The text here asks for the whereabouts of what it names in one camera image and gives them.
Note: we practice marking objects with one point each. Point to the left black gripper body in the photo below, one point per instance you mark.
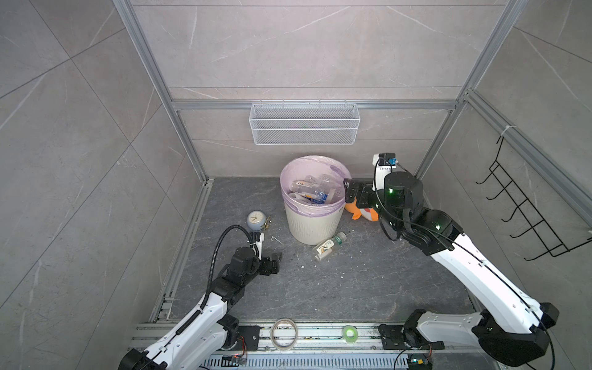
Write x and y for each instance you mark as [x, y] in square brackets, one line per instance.
[263, 267]

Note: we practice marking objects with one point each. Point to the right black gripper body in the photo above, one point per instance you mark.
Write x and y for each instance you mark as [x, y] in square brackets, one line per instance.
[375, 199]

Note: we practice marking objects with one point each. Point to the crane label green cap bottle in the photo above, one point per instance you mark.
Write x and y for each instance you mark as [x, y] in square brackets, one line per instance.
[329, 246]

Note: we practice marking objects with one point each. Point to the blue label bottle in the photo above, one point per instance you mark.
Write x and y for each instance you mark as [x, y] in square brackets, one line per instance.
[321, 195]

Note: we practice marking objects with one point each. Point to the clear bottle yellow label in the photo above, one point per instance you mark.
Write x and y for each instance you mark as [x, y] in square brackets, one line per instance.
[303, 186]

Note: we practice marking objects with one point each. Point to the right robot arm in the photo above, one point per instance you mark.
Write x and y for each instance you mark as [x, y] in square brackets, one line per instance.
[512, 328]

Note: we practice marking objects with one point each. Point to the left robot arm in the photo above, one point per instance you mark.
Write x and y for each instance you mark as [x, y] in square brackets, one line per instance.
[209, 327]

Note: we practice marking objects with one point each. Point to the cream ribbed trash bin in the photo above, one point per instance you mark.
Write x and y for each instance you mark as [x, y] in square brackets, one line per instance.
[313, 230]

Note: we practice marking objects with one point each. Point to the pink bin liner bag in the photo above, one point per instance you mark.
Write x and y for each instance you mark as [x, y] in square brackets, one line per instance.
[329, 173]

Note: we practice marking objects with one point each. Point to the orange shark plush toy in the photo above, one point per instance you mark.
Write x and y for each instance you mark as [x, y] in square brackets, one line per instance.
[357, 213]

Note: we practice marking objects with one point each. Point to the light blue alarm clock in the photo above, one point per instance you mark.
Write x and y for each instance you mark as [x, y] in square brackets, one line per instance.
[258, 221]

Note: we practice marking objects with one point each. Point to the clear tape roll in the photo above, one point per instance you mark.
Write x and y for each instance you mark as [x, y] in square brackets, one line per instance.
[284, 334]

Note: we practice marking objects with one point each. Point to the green tape roll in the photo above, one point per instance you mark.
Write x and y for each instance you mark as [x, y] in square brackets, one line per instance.
[350, 334]

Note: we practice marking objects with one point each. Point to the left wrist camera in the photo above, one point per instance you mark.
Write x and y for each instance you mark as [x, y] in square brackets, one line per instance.
[257, 239]

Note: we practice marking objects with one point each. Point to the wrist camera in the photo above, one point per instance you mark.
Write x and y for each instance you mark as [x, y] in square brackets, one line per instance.
[257, 239]
[384, 164]

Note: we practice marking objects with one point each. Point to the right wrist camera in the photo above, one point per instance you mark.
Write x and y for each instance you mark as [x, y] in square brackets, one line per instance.
[384, 164]

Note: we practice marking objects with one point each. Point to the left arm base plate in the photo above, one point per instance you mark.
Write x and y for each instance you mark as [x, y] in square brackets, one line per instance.
[244, 336]

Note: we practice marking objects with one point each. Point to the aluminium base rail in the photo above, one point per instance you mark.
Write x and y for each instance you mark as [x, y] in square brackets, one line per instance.
[320, 346]

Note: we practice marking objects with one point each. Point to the black wall hook rack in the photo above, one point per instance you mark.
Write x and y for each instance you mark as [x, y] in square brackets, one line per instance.
[522, 205]

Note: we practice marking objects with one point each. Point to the white wire mesh basket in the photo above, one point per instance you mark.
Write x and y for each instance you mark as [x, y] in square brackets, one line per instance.
[282, 124]

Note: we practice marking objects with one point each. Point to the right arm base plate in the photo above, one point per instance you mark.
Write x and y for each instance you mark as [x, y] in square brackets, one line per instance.
[395, 337]

